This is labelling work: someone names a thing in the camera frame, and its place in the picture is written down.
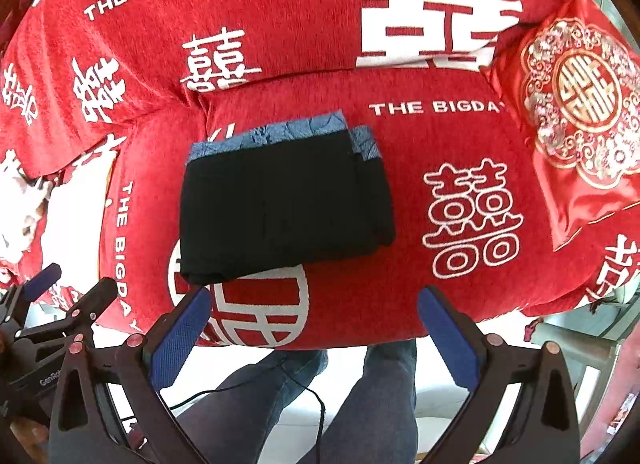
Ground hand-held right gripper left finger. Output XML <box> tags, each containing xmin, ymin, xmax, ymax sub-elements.
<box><xmin>47</xmin><ymin>287</ymin><xmax>213</xmax><ymax>464</ymax></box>

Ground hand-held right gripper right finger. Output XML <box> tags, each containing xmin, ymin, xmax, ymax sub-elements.
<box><xmin>417</xmin><ymin>285</ymin><xmax>583</xmax><ymax>464</ymax></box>

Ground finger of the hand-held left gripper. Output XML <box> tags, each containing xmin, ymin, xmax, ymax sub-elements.
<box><xmin>0</xmin><ymin>264</ymin><xmax>63</xmax><ymax>327</ymax></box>
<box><xmin>20</xmin><ymin>277</ymin><xmax>119</xmax><ymax>347</ymax></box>

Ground black pants with blue waistband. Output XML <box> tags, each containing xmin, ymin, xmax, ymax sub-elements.
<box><xmin>178</xmin><ymin>112</ymin><xmax>397</xmax><ymax>286</ymax></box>

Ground person's right leg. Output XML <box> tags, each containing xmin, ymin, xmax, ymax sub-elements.
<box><xmin>320</xmin><ymin>339</ymin><xmax>419</xmax><ymax>464</ymax></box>

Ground person's leg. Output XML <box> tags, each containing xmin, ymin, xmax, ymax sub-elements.
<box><xmin>172</xmin><ymin>349</ymin><xmax>328</xmax><ymax>464</ymax></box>
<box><xmin>320</xmin><ymin>339</ymin><xmax>419</xmax><ymax>464</ymax></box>

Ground person's left leg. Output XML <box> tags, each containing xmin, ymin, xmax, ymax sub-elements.
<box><xmin>172</xmin><ymin>349</ymin><xmax>328</xmax><ymax>464</ymax></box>

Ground metal side table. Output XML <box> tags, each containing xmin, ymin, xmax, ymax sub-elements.
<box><xmin>530</xmin><ymin>289</ymin><xmax>640</xmax><ymax>445</ymax></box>

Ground red embroidered pillow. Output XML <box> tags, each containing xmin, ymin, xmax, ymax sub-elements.
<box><xmin>479</xmin><ymin>0</ymin><xmax>640</xmax><ymax>253</ymax></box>

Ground red printed sofa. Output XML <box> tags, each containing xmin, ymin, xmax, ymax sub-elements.
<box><xmin>0</xmin><ymin>0</ymin><xmax>640</xmax><ymax>351</ymax></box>

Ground black cable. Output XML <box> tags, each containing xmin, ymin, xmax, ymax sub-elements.
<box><xmin>162</xmin><ymin>361</ymin><xmax>328</xmax><ymax>464</ymax></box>

